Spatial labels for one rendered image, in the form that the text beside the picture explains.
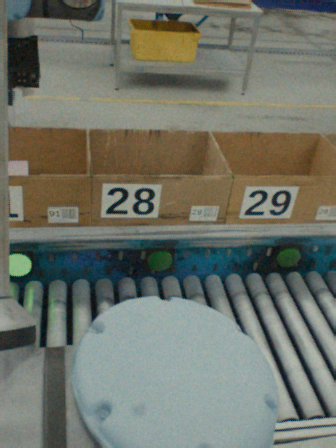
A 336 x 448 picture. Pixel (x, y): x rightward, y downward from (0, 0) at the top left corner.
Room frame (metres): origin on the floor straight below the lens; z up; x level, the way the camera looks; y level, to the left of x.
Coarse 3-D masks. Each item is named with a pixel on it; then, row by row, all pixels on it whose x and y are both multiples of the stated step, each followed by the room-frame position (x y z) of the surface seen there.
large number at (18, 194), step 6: (12, 186) 1.09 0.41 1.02; (18, 186) 1.09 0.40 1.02; (12, 192) 1.09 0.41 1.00; (18, 192) 1.09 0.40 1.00; (12, 198) 1.09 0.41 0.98; (18, 198) 1.09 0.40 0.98; (12, 204) 1.09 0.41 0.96; (18, 204) 1.09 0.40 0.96; (12, 210) 1.09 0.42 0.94; (18, 210) 1.09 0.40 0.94; (12, 216) 1.09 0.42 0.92; (18, 216) 1.09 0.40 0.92
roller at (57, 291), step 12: (48, 288) 1.03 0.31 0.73; (60, 288) 1.02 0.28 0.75; (48, 300) 0.98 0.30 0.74; (60, 300) 0.97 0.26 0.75; (48, 312) 0.93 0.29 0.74; (60, 312) 0.93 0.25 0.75; (48, 324) 0.89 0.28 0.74; (60, 324) 0.89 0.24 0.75; (48, 336) 0.85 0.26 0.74; (60, 336) 0.85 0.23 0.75
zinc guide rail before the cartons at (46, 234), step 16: (240, 224) 1.23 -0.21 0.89; (256, 224) 1.24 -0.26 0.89; (272, 224) 1.25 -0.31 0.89; (288, 224) 1.26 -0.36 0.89; (304, 224) 1.27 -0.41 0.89; (320, 224) 1.28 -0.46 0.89; (16, 240) 1.04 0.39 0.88; (32, 240) 1.04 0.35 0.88; (48, 240) 1.05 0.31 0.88; (64, 240) 1.06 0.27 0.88; (80, 240) 1.07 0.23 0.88; (96, 240) 1.08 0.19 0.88
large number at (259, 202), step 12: (252, 192) 1.24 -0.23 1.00; (264, 192) 1.25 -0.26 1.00; (276, 192) 1.25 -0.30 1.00; (288, 192) 1.26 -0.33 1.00; (252, 204) 1.24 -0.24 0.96; (264, 204) 1.25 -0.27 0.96; (276, 204) 1.26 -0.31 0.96; (288, 204) 1.26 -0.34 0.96; (240, 216) 1.23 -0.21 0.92; (252, 216) 1.24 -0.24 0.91; (264, 216) 1.25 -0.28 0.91; (276, 216) 1.26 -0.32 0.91; (288, 216) 1.27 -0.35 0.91
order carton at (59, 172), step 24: (24, 144) 1.37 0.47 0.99; (48, 144) 1.39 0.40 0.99; (72, 144) 1.40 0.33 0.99; (48, 168) 1.39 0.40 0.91; (72, 168) 1.40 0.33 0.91; (24, 192) 1.10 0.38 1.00; (48, 192) 1.11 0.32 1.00; (72, 192) 1.12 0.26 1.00; (24, 216) 1.10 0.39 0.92; (48, 216) 1.11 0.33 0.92
